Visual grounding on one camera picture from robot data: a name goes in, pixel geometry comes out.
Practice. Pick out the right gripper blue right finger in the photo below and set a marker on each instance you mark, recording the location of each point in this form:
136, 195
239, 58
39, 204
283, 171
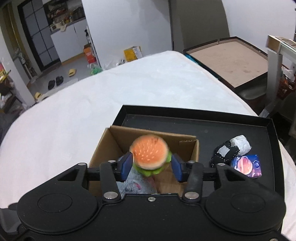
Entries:
190, 172

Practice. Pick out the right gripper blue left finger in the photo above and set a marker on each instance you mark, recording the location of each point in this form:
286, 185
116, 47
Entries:
113, 172

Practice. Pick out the grey fluffy plush toy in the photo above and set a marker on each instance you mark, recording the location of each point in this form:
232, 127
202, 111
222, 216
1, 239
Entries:
136, 183

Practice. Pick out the brown cardboard box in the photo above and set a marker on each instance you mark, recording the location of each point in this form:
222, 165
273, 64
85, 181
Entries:
116, 141

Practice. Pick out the hamburger plush toy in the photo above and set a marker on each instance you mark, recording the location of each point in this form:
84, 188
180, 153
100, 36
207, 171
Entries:
151, 155

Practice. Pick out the black white-stitched fabric pouch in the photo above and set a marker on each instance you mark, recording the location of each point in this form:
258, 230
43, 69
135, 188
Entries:
224, 153

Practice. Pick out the white soft ball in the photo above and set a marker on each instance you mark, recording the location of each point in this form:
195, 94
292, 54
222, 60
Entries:
242, 144

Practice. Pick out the blue tissue packet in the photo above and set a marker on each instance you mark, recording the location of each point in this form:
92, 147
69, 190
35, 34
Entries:
249, 165

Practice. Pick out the white table cloth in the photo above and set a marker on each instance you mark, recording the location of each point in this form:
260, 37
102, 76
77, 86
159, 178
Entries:
49, 191

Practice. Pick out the black shallow tray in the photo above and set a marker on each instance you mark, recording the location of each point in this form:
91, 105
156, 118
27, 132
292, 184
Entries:
213, 128

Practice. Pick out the yellow slipper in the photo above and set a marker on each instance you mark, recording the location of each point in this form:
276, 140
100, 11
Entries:
72, 72

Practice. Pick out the black slippers pair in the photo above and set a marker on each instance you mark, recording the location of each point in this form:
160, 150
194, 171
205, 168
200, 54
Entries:
55, 83

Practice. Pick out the yellow cardboard box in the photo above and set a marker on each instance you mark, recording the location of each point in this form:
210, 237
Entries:
133, 53

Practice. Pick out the orange bag on floor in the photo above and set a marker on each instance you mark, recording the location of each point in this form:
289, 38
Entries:
89, 54

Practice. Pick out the red plastic basket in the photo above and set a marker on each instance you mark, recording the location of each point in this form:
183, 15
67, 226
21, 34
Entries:
287, 83

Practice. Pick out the white kitchen cabinet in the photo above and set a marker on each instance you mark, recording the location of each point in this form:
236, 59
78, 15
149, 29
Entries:
71, 42

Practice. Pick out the grey chair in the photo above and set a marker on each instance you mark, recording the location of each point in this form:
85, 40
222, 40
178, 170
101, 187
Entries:
197, 22

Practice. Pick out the grey desk with legs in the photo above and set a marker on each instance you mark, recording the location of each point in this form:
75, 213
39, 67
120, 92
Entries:
277, 48

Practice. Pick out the brown board black frame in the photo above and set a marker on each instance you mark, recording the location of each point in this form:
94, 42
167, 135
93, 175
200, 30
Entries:
233, 61

